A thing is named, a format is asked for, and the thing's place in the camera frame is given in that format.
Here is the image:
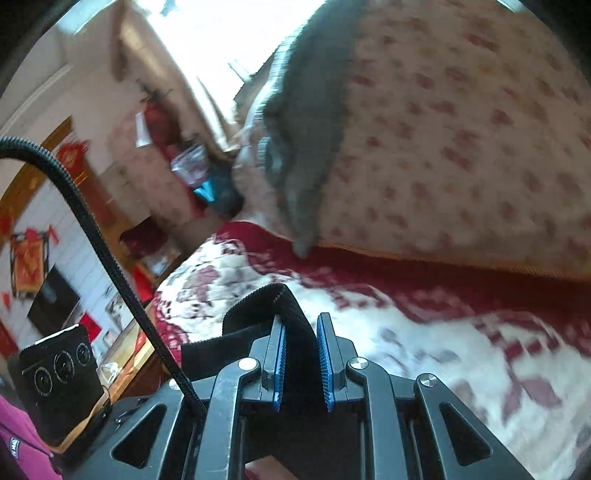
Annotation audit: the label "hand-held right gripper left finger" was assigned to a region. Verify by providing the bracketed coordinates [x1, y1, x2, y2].
[69, 320, 289, 480]

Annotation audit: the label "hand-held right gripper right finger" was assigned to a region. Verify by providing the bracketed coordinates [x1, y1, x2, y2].
[316, 313, 536, 480]

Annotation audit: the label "black pants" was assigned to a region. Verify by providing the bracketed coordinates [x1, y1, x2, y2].
[180, 282, 324, 402]

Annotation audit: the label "person's left forearm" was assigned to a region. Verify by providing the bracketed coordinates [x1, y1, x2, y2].
[0, 394, 63, 480]

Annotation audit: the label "person's right hand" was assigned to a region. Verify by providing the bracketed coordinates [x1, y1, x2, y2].
[245, 456, 296, 480]

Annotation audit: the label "wooden table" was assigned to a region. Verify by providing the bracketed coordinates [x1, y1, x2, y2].
[92, 314, 185, 402]

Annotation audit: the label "white red floral plush blanket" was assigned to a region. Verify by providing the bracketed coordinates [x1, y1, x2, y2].
[152, 220, 591, 444]

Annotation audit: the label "dark bag with teal mark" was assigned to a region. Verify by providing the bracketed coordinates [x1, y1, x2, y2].
[191, 168, 245, 217]

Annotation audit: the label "clear plastic bag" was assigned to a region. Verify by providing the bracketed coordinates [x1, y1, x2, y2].
[170, 142, 208, 185]

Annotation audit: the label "grey fleece garment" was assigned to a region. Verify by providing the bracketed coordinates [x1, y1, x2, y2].
[256, 0, 370, 259]

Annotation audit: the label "floral beige pillow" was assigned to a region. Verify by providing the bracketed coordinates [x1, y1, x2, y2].
[231, 0, 591, 282]

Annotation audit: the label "red hanging cloth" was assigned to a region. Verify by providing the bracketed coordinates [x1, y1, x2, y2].
[142, 99, 182, 154]

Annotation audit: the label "beige curtain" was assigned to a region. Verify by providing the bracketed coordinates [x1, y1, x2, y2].
[113, 0, 241, 153]

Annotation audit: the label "black wall television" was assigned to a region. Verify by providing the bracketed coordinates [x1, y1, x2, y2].
[27, 267, 81, 335]

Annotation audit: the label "red gold wall poster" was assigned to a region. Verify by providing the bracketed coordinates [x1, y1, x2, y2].
[10, 226, 51, 298]

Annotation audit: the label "black cable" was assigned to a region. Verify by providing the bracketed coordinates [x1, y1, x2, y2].
[0, 136, 207, 416]

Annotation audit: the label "red paper wall decoration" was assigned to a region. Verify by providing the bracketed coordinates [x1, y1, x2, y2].
[58, 141, 89, 170]

